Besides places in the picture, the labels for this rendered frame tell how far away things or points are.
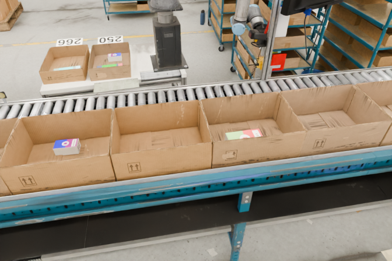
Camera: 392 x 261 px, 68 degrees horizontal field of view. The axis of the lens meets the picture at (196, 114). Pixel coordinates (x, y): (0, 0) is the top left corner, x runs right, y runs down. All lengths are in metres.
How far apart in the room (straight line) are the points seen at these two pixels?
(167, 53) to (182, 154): 1.14
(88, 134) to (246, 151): 0.74
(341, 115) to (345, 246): 0.95
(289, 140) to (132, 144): 0.70
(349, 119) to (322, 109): 0.14
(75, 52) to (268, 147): 1.77
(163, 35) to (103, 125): 0.91
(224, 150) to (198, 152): 0.11
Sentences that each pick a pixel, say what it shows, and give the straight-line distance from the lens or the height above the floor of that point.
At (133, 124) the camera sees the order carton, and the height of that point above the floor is 0.94.
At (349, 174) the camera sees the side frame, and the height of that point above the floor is 0.81.
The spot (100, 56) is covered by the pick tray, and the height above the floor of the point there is 0.76.
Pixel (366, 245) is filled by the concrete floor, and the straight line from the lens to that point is 2.34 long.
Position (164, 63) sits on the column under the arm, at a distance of 2.19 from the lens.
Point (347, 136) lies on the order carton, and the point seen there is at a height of 0.99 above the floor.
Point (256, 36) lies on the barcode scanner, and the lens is 1.97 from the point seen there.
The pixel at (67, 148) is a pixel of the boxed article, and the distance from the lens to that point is 1.41.
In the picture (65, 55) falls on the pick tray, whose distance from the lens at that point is 2.55.
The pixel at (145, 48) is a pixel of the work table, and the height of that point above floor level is 0.75.
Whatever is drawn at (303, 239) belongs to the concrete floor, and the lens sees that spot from 2.20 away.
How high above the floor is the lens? 1.84
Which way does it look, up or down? 39 degrees down
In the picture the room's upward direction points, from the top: straight up
